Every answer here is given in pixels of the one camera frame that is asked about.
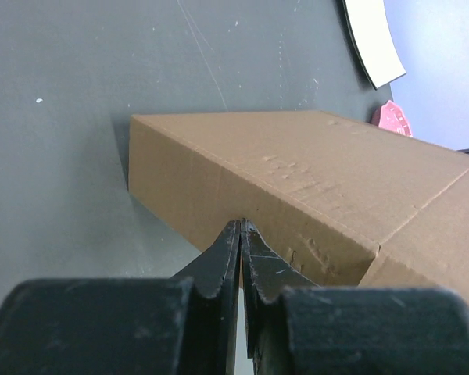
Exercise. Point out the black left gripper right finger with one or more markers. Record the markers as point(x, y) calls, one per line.
point(294, 326)

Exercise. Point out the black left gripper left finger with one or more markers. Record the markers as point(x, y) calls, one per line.
point(184, 324)

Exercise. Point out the brown cardboard box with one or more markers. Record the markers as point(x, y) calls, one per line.
point(344, 202)

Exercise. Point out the pink dotted plate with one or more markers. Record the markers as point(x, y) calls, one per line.
point(390, 116)

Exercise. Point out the white square plate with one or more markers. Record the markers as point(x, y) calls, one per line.
point(372, 39)

